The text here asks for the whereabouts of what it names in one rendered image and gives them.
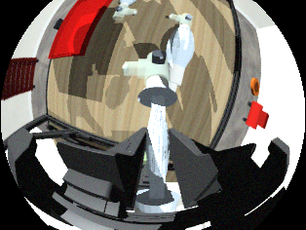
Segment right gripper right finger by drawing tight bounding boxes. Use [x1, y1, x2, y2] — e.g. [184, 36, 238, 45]
[169, 128, 256, 209]

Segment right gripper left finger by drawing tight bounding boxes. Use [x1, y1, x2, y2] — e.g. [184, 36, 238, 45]
[57, 127, 147, 211]

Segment red tray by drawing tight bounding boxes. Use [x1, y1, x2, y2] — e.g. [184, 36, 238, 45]
[48, 0, 113, 58]

